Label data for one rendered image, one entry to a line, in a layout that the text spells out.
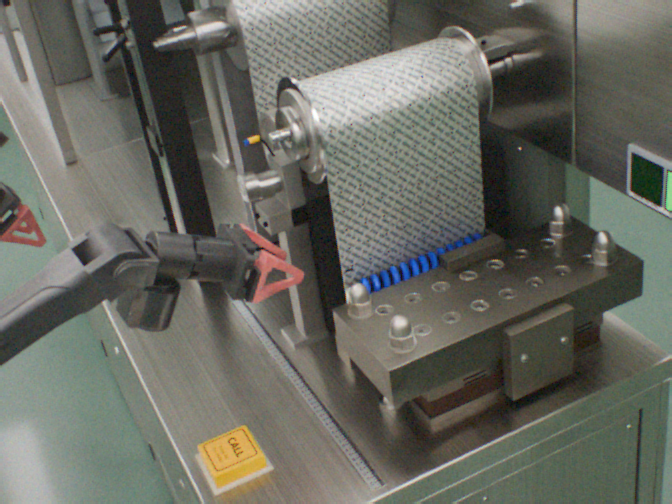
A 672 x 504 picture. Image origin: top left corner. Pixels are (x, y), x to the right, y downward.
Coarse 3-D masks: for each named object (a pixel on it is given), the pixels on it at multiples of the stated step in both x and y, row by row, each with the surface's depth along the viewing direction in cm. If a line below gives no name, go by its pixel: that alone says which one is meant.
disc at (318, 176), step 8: (280, 80) 121; (288, 80) 118; (280, 88) 122; (288, 88) 119; (296, 88) 117; (304, 96) 115; (304, 104) 116; (312, 104) 115; (312, 112) 114; (312, 120) 115; (320, 128) 115; (320, 136) 115; (320, 144) 116; (320, 152) 117; (320, 160) 118; (320, 168) 119; (312, 176) 123; (320, 176) 120
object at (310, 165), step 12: (468, 60) 124; (480, 84) 124; (288, 96) 119; (480, 96) 125; (300, 108) 117; (480, 108) 127; (312, 132) 116; (312, 144) 117; (312, 156) 119; (312, 168) 120
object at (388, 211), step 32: (384, 160) 122; (416, 160) 124; (448, 160) 127; (480, 160) 129; (352, 192) 122; (384, 192) 124; (416, 192) 127; (448, 192) 129; (480, 192) 132; (352, 224) 124; (384, 224) 126; (416, 224) 129; (448, 224) 132; (480, 224) 134; (352, 256) 126; (384, 256) 129; (416, 256) 132
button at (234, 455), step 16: (240, 432) 121; (208, 448) 119; (224, 448) 119; (240, 448) 119; (256, 448) 118; (208, 464) 117; (224, 464) 116; (240, 464) 116; (256, 464) 117; (224, 480) 116
